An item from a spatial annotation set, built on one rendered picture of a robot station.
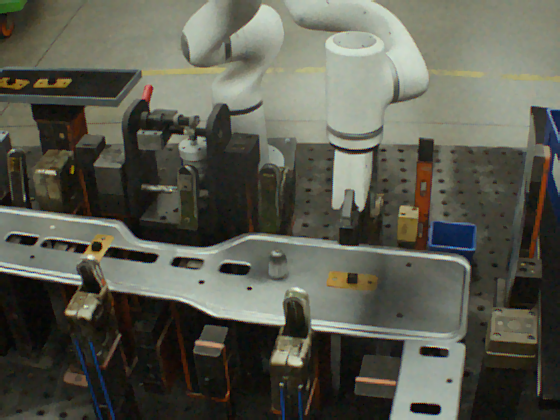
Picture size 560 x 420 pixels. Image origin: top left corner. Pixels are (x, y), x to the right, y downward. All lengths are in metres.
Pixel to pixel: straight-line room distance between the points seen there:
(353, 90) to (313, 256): 0.40
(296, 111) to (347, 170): 2.76
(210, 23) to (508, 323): 0.91
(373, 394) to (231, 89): 0.90
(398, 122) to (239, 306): 2.61
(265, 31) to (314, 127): 2.02
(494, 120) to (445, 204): 1.89
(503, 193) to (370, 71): 1.09
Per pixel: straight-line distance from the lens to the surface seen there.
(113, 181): 1.61
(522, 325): 1.25
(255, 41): 1.83
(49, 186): 1.64
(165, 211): 1.64
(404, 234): 1.45
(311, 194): 2.12
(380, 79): 1.16
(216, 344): 1.30
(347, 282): 1.38
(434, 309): 1.35
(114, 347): 1.41
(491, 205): 2.12
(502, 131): 3.89
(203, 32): 1.77
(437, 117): 3.94
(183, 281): 1.41
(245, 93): 1.88
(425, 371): 1.24
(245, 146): 1.52
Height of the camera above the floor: 1.90
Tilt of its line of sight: 35 degrees down
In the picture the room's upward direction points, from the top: 3 degrees counter-clockwise
